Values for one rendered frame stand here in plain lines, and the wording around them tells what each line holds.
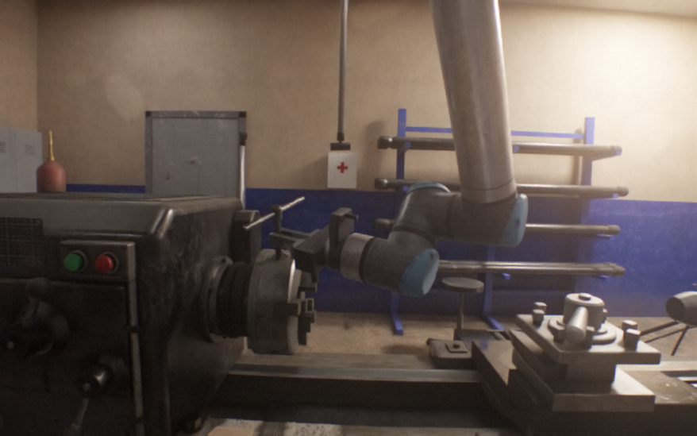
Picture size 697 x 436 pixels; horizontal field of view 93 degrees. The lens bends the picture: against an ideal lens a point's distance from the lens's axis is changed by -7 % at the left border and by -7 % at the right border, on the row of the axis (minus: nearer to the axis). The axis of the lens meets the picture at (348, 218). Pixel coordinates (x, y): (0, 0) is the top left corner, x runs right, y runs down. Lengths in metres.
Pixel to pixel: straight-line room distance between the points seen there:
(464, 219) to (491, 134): 0.16
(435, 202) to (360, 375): 0.61
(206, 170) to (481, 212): 3.70
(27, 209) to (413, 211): 0.72
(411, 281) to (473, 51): 0.36
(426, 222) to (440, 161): 3.31
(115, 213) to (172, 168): 3.55
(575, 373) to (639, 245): 4.38
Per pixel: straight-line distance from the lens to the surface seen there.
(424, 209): 0.67
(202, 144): 4.17
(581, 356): 0.66
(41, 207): 0.85
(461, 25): 0.52
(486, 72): 0.53
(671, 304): 1.23
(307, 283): 0.90
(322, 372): 1.11
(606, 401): 0.72
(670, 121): 5.27
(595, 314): 0.71
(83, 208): 0.80
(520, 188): 3.84
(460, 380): 1.15
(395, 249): 0.64
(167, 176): 4.31
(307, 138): 3.92
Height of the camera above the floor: 1.37
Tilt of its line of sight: 5 degrees down
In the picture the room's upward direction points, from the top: 2 degrees clockwise
